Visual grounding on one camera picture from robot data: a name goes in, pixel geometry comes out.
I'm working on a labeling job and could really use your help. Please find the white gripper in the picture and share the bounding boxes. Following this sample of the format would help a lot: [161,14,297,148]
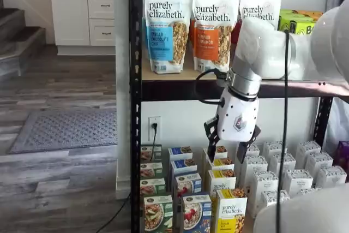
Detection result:
[203,88,262,165]

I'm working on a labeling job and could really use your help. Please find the yellow purely elizabeth box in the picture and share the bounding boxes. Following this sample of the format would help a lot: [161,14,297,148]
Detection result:
[208,169,237,192]
[208,158,234,172]
[203,145,228,174]
[216,188,248,233]

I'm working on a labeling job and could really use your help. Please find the white organic pantry box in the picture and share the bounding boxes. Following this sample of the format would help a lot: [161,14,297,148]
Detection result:
[263,141,287,160]
[296,140,321,163]
[241,155,268,187]
[246,144,260,157]
[269,152,297,175]
[256,190,290,217]
[252,171,279,209]
[306,151,334,176]
[316,165,347,189]
[283,169,314,197]
[297,187,322,197]

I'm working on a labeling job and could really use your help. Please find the green Apple Cinnamon oatmeal box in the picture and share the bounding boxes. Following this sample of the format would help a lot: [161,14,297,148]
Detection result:
[141,162,164,181]
[141,145,162,163]
[143,194,173,233]
[141,178,166,197]

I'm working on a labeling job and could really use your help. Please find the purple box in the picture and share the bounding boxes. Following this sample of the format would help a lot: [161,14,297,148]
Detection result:
[338,140,349,163]

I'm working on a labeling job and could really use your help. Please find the black metal shelf rack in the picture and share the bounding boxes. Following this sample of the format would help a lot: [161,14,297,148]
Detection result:
[128,0,349,233]

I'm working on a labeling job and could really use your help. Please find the green Bobo's snack box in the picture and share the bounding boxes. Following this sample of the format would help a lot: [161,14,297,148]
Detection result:
[279,9,314,22]
[278,16,318,37]

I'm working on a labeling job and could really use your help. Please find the orange label granola bag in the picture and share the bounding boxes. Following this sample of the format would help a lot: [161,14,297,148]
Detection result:
[192,0,240,72]

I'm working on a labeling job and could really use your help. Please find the blue label granola bag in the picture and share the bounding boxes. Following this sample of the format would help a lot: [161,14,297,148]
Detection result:
[144,0,194,75]

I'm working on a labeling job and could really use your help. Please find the red label granola bag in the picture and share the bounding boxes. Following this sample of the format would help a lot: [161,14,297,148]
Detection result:
[231,0,283,45]

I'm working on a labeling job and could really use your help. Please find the grey floor mat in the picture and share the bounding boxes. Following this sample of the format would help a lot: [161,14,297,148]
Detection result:
[7,109,118,155]

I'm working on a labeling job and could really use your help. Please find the white drawer cabinet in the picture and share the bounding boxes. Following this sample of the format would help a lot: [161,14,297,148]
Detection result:
[50,0,117,56]

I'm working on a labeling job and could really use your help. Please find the grey wooden staircase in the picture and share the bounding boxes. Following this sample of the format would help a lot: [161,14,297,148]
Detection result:
[0,0,47,77]

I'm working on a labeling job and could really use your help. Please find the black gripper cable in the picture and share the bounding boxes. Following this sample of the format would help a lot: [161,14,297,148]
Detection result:
[194,68,228,106]

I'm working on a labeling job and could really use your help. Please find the long black arm cable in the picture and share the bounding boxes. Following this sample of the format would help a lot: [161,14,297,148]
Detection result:
[275,31,290,233]

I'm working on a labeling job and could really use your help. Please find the black power cord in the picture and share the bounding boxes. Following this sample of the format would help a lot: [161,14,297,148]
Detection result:
[89,122,159,233]

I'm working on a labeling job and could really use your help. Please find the white wall outlet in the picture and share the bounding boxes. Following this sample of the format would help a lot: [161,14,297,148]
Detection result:
[148,116,162,142]

